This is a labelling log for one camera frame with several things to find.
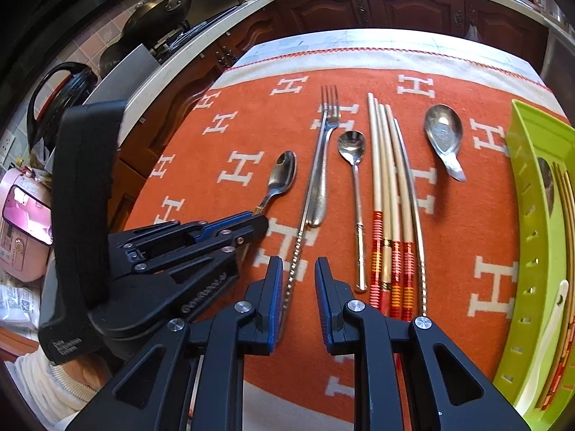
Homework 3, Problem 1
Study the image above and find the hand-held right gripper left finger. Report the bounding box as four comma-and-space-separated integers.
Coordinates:
67, 256, 285, 431

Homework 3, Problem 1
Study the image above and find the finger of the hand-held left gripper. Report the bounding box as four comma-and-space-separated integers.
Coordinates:
110, 212, 269, 252
135, 232, 257, 274

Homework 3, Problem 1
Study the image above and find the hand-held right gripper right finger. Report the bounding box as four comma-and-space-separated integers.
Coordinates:
314, 257, 531, 431

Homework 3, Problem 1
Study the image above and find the steel chopstick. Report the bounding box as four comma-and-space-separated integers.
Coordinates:
279, 112, 324, 337
393, 117, 427, 321

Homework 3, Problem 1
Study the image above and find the beige chopstick red pattern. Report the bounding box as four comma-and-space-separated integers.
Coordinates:
537, 314, 575, 411
381, 104, 403, 320
367, 92, 383, 312
386, 105, 416, 323
374, 103, 392, 315

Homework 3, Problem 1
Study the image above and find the small steel spoon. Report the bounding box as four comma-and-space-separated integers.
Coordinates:
337, 130, 369, 293
254, 150, 298, 214

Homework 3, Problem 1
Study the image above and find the steel fork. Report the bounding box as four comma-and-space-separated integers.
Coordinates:
307, 84, 340, 228

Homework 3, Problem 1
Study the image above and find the short steel soup spoon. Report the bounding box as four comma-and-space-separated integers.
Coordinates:
423, 104, 468, 182

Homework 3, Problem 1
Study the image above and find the green plastic utensil tray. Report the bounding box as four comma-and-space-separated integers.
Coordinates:
492, 99, 575, 431

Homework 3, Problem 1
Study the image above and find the person's left forearm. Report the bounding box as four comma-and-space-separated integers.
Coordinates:
4, 348, 118, 431

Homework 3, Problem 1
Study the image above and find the pink kitchen appliance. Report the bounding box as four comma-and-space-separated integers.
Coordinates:
0, 166, 55, 261

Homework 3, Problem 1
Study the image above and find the orange patterned blanket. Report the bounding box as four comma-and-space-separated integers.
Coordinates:
121, 47, 575, 431

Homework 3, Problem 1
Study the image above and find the black rice cooker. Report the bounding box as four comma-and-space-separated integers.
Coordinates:
26, 62, 97, 151

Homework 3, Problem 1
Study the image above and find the steel splash plate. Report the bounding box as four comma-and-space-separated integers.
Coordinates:
83, 45, 160, 106

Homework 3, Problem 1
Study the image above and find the dark cooking pot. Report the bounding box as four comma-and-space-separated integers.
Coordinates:
100, 38, 135, 73

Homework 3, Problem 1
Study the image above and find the white kitchen countertop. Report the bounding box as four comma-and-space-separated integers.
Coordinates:
117, 0, 575, 153

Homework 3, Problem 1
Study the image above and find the metal wok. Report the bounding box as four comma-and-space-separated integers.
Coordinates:
123, 0, 194, 39

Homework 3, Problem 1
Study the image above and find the gas stove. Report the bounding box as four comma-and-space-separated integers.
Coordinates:
153, 6, 234, 55

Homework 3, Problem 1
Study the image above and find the steel floor cabinet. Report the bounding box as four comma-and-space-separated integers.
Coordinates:
539, 31, 575, 91

